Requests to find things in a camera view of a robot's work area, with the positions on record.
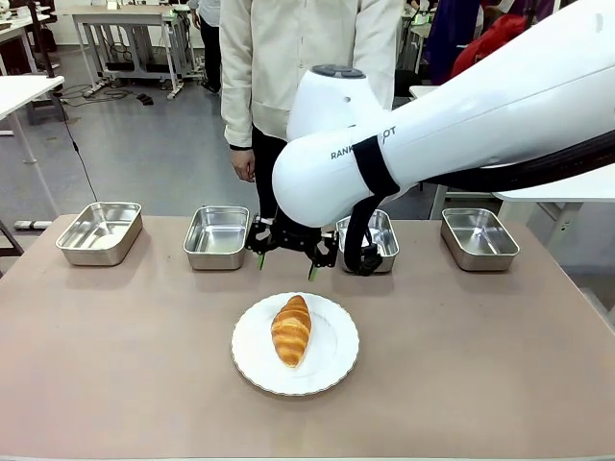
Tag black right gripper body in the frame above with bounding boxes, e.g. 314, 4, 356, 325
269, 209, 325, 251

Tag person's right forearm cream sleeve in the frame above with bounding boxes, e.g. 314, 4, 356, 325
220, 71, 256, 152

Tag rectangular steel container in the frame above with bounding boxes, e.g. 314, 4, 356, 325
440, 206, 521, 273
335, 208, 401, 275
183, 206, 252, 271
55, 201, 144, 267

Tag person's right hand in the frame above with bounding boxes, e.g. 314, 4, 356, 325
230, 147, 257, 183

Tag black trousers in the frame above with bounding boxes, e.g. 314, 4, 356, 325
251, 123, 290, 220

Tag golden brown croissant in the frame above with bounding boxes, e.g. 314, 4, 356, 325
270, 294, 313, 369

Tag white scalloped plate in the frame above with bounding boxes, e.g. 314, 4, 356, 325
231, 291, 360, 398

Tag cream jacket torso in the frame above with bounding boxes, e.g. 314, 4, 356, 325
219, 0, 405, 145

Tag black chair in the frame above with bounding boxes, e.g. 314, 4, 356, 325
392, 69, 425, 110

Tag background person dark clothes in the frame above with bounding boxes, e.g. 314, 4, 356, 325
188, 0, 223, 95

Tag large white table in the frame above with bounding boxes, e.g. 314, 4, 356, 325
408, 85, 615, 255

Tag blue garment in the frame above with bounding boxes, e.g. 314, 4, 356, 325
425, 0, 482, 86

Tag red cloth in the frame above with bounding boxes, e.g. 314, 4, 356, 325
450, 13, 529, 81

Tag grey workbench desk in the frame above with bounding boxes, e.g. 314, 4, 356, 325
70, 4, 199, 100

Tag small white table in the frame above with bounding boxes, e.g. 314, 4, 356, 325
0, 74, 66, 217

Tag black stand pole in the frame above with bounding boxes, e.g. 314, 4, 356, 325
27, 0, 57, 80

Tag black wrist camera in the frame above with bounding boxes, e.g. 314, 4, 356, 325
357, 242, 385, 278

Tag black arm strap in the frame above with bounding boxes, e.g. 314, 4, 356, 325
353, 134, 402, 199

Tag thin black floor cable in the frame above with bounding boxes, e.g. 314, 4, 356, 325
52, 93, 100, 203

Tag black cable bundle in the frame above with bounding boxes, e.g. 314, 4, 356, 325
342, 136, 615, 278

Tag dark metal frame leg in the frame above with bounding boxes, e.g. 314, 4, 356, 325
0, 220, 25, 258

